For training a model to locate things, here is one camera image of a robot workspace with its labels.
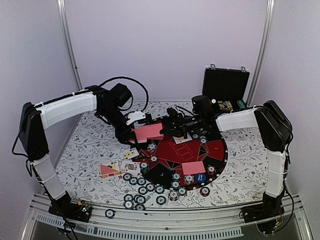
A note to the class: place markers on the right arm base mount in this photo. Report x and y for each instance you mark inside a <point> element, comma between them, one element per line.
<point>268,216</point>

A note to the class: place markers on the brown 100 poker chip stack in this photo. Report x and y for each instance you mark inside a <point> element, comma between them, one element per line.
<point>204,191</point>

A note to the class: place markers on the green chip mat seat four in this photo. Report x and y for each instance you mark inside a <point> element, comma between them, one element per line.
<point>176,176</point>

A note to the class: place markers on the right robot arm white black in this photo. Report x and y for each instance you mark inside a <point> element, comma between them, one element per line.
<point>210,116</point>

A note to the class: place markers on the face down card seat four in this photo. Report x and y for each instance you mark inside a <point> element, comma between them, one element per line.
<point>193,168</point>

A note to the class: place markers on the red playing card deck box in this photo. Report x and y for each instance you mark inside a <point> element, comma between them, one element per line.
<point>110,169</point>

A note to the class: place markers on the king of diamonds card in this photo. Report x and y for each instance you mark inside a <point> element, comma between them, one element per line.
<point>130,167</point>

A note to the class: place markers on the blue chip stack seat seven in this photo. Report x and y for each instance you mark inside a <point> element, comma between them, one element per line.
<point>151,147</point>

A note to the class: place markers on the aluminium frame post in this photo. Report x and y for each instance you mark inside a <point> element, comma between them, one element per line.
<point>62,13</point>
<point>268,19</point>

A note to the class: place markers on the three of spades card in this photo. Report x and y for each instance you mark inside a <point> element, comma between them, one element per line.
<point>129,154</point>

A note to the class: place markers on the left aluminium frame post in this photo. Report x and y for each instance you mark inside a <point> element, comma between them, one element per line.
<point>62,13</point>

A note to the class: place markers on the brown chip stack seat three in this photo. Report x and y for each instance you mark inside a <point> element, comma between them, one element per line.
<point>211,170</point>

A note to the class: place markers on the green chip mat edge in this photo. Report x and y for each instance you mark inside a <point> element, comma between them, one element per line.
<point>175,184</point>
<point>150,187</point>

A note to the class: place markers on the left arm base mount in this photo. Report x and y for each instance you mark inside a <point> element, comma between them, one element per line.
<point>72,208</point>

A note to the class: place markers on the black poker chip case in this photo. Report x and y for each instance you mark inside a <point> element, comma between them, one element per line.
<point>225,88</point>

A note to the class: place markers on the round red black poker mat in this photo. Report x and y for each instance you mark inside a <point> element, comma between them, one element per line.
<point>171,156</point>

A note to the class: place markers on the eight of diamonds card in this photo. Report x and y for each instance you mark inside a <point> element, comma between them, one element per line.
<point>182,139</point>

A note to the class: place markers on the green chip stack seat six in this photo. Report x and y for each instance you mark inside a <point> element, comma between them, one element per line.
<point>144,167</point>

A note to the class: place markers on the green chip table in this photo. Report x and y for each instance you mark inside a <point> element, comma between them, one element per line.
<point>141,181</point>
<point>133,180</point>

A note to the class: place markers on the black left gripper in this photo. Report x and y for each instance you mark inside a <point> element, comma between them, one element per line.
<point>123,138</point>

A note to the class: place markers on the green chip cluster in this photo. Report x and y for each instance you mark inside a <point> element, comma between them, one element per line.
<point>140,199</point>
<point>140,207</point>

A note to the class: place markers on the blue chip stack seat four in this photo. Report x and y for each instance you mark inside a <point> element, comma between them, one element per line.
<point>188,179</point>

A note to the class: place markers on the red backed card deck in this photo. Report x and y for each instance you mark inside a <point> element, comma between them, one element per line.
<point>148,132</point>

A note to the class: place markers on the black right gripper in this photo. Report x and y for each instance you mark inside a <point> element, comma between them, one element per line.
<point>180,125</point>

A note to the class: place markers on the blue chip stack seat one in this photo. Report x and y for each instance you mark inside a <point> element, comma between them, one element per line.
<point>203,140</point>

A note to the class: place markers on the blue small blind button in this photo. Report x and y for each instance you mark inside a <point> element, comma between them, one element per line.
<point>200,178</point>

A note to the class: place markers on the right aluminium frame post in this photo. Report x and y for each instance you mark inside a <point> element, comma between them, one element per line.
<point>268,19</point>

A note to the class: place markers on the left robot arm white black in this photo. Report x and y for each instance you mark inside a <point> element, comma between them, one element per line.
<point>32,140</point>

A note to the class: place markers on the green chip front cluster top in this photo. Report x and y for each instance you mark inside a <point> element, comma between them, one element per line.
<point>140,199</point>

